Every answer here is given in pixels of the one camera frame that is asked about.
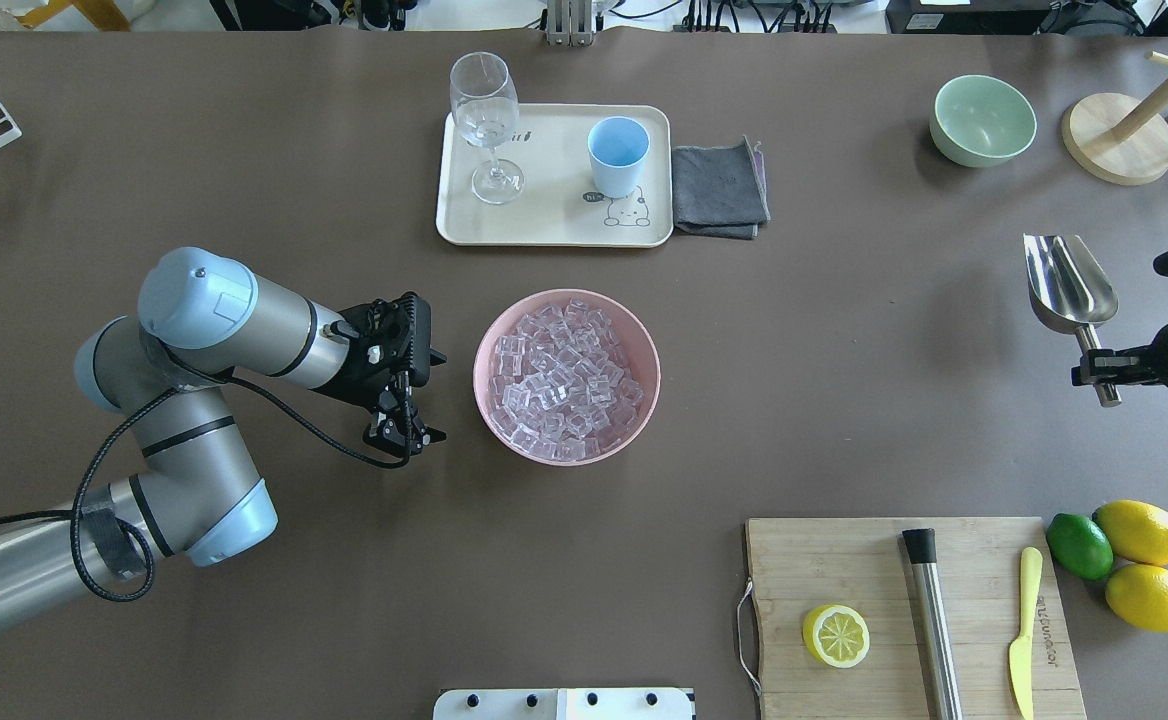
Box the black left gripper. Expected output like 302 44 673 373
322 292 447 451

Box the metal ice scoop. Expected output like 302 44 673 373
1022 234 1119 360

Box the pink bowl of ice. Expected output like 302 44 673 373
471 290 662 468

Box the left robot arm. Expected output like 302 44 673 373
0 247 446 632

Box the wooden cup stand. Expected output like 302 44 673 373
1061 51 1168 186

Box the light blue cup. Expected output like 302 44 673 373
588 117 651 199

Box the upper yellow lemon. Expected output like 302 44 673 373
1092 498 1168 568

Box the yellow lemon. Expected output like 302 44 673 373
1092 498 1168 568
1104 565 1168 634

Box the green lime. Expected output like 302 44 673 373
1047 512 1115 582

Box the lower yellow lemon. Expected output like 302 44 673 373
1104 565 1168 634

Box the cream rabbit tray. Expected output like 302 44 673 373
436 102 674 249

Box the green bowl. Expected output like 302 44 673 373
930 76 1038 168

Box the steel muddler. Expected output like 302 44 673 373
901 528 965 719

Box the yellow plastic knife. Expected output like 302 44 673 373
1008 546 1044 719

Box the clear wine glass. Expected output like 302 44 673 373
450 51 524 205

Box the grey folded cloth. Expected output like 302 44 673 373
670 136 771 240

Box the bamboo cutting board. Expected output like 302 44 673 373
748 518 1049 719

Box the half lemon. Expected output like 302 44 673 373
802 603 871 669

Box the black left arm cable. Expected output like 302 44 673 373
0 318 415 603

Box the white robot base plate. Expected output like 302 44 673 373
432 687 697 719

